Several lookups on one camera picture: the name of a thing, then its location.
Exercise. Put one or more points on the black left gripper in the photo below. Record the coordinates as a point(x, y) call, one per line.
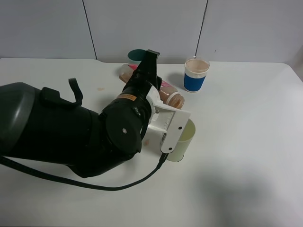
point(141, 91)

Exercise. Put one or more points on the clear plastic drink bottle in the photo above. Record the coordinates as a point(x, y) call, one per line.
point(168, 94)

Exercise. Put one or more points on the pale green plastic cup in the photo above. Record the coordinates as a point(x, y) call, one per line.
point(183, 142)

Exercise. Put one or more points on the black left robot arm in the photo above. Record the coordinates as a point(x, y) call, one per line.
point(37, 124)

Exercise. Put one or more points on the teal plastic cup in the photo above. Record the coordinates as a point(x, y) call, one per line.
point(136, 56)

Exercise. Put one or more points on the blue sleeved paper cup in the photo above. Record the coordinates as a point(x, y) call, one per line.
point(196, 70)

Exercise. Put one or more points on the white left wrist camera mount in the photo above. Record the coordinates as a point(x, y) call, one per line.
point(166, 119)

